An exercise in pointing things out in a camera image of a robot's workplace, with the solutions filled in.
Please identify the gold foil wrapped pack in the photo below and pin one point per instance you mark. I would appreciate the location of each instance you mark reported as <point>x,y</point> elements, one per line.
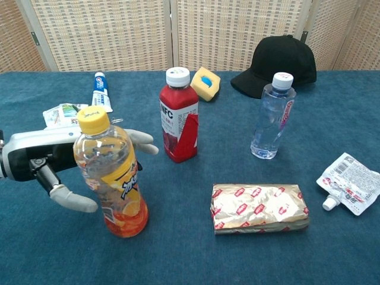
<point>258,207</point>

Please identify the woven folding screen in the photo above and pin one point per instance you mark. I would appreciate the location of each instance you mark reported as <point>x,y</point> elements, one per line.
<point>104,32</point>

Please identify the metal paper clip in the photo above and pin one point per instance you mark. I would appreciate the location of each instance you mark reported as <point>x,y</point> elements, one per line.
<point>117,120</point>

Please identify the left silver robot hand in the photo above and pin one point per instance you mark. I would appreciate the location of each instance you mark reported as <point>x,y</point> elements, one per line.
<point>38,145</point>

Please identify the blue white toothpaste tube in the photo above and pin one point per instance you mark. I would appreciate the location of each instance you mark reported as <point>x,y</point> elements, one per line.
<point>101,95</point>

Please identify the blue table cloth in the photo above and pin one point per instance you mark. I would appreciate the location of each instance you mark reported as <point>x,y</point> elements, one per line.
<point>190,258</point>

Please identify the red juice bottle white cap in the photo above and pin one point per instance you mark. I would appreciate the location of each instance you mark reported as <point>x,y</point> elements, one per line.
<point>178,101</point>

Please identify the white spout pouch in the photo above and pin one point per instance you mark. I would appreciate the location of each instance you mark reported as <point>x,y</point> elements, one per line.
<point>350,181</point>

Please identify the orange drink bottle yellow cap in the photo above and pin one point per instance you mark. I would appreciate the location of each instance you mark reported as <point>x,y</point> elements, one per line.
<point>118,193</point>

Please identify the yellow sponge with blue patch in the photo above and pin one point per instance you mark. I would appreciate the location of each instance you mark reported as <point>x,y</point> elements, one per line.
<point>206,87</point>

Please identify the clear water bottle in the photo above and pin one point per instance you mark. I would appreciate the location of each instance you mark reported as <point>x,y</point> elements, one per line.
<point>271,124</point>

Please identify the black baseball cap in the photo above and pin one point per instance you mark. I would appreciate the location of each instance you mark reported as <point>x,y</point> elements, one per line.
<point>279,62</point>

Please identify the white snack bag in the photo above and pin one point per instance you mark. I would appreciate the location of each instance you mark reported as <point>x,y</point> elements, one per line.
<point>59,117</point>

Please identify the black screen hinge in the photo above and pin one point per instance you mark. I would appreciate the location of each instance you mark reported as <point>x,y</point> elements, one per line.
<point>303,36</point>
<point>35,39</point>

